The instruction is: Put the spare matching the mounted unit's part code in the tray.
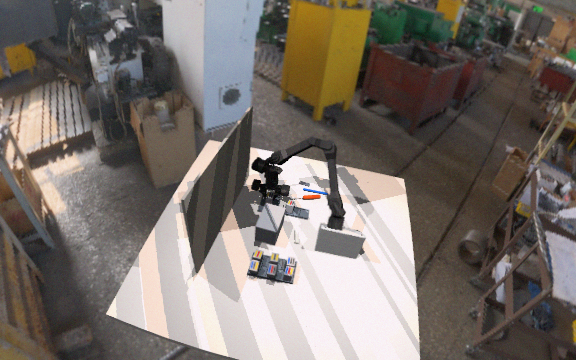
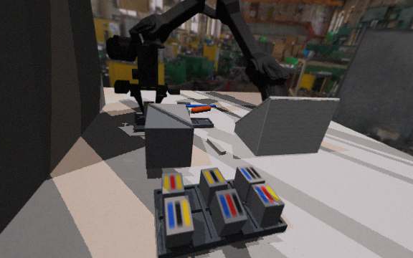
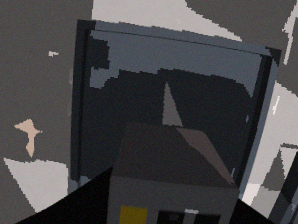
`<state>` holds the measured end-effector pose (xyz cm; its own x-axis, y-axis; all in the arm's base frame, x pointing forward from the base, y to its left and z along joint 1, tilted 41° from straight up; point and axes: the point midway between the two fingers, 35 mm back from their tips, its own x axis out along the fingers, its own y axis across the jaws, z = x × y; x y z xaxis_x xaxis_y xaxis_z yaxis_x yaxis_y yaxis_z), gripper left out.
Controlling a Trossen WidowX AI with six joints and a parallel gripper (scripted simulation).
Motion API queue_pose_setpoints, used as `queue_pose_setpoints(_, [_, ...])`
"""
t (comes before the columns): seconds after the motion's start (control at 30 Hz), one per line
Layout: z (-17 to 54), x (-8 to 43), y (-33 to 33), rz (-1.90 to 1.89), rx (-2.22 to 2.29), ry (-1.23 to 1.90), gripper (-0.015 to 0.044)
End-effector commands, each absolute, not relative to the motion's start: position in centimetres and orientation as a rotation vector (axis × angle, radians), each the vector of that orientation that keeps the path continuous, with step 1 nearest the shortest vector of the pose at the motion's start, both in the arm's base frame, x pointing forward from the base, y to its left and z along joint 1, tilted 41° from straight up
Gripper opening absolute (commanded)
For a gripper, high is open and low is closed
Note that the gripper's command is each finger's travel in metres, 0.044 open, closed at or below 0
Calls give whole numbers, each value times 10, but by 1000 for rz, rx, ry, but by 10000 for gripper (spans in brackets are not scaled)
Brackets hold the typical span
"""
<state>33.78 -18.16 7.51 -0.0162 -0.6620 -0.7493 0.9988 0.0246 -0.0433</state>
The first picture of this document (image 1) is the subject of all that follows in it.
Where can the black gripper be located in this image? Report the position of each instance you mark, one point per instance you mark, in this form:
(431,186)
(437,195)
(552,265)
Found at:
(270,185)

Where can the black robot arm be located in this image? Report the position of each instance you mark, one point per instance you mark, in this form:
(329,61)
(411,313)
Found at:
(337,217)

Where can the orange-handled screwdriver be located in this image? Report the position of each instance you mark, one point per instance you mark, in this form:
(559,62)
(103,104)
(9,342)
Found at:
(308,197)

